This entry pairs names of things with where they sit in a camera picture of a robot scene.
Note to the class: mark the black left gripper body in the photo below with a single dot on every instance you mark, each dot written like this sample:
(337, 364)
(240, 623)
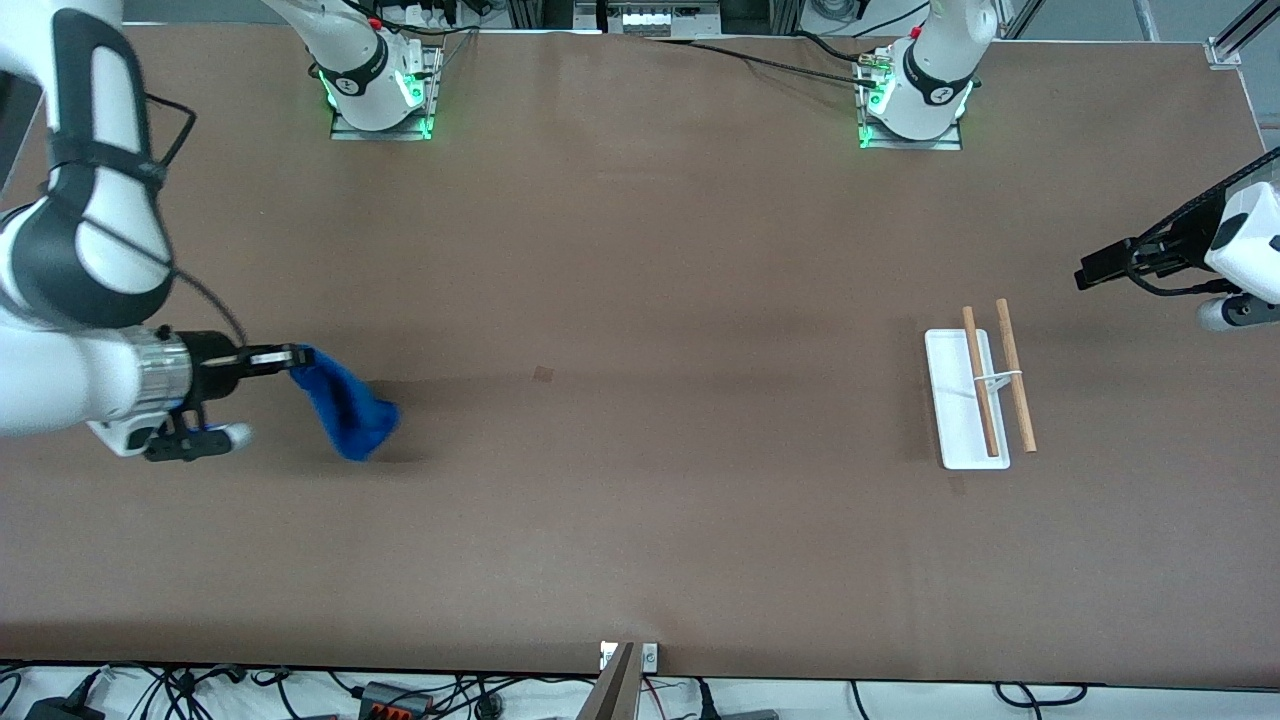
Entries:
(1176, 244)

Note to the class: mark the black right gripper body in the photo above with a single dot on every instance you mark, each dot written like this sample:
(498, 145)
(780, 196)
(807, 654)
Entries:
(209, 365)

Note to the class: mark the blue towel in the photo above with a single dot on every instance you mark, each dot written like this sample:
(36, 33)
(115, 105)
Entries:
(350, 415)

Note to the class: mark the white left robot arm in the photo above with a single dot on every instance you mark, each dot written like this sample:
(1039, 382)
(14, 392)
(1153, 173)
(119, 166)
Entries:
(935, 70)

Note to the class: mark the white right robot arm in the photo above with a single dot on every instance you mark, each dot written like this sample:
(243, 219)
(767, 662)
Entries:
(90, 385)

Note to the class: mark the white rack with wooden bars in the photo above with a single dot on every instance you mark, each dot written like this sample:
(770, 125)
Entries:
(960, 420)

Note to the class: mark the black box orange connectors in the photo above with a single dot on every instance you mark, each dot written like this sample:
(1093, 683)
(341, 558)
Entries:
(395, 705)

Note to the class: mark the black power adapter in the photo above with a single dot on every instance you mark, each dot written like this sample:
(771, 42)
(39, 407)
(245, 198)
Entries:
(60, 710)

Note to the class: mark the grey power strip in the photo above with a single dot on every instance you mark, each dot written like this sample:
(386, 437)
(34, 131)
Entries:
(660, 20)

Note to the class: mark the metal table corner bracket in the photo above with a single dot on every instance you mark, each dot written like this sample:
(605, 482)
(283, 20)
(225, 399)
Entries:
(1222, 55)

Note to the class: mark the aluminium frame profile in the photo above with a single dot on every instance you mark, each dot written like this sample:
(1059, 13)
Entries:
(1250, 25)

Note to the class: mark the brown camera post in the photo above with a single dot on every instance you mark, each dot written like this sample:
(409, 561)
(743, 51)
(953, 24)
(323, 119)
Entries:
(612, 695)

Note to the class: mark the small metal clamp bracket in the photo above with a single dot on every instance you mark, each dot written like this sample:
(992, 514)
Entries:
(650, 657)

